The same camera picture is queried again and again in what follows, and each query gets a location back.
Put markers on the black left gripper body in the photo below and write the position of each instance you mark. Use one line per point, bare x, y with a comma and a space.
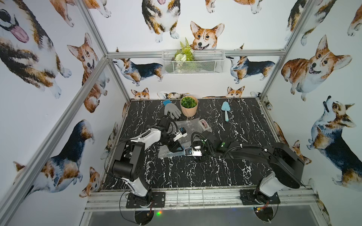
175, 144

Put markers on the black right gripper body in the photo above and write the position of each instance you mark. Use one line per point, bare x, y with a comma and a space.
206, 151

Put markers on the white tape dispenser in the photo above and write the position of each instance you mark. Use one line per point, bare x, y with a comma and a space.
204, 125

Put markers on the clear bubble wrap sheet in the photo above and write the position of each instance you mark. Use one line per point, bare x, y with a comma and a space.
190, 126

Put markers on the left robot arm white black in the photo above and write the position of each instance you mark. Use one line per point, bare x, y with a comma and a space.
129, 156

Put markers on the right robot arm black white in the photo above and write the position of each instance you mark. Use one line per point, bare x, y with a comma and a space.
287, 167

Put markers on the grey glove blue cuff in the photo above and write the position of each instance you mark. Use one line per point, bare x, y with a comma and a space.
171, 110

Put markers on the beige pot green plant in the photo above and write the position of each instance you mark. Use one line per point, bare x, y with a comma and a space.
189, 106

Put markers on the green fern in basket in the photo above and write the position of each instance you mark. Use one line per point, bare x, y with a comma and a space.
184, 55

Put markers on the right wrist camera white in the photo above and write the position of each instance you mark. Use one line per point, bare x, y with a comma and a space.
193, 151

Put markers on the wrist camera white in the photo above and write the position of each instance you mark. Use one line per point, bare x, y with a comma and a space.
193, 151
180, 134

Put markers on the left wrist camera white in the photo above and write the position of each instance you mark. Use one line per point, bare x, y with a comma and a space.
180, 134

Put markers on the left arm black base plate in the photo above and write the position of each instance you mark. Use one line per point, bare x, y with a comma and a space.
152, 199

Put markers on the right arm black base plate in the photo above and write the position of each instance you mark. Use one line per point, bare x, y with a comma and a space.
253, 197

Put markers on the white wire wall basket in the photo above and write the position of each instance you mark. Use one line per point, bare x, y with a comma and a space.
206, 62

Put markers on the aluminium front rail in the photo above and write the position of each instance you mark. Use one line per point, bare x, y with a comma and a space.
177, 199

